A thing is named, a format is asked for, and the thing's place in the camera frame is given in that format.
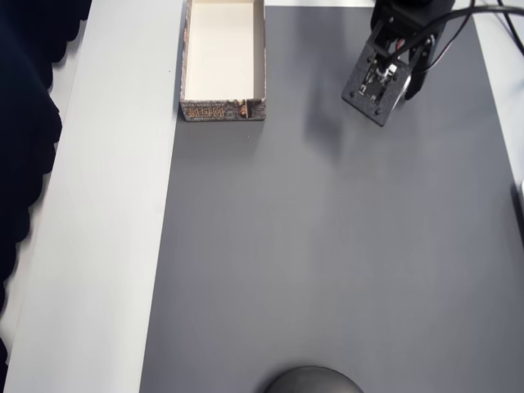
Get gray rubber table mat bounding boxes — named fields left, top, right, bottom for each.
left=138, top=4, right=524, bottom=393

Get black camera cable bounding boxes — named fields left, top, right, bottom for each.
left=376, top=3, right=524, bottom=66

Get bark-patterned cardboard box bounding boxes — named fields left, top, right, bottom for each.
left=178, top=0, right=268, bottom=123

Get thin black cable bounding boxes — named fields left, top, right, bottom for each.
left=497, top=0, right=524, bottom=56

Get black round stand base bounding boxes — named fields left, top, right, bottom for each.
left=261, top=365, right=365, bottom=393

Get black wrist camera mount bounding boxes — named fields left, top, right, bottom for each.
left=341, top=40, right=413, bottom=128

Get dark blue curtain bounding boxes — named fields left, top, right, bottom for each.
left=0, top=0, right=93, bottom=366

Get red white servo wire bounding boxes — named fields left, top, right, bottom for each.
left=427, top=0, right=478, bottom=75

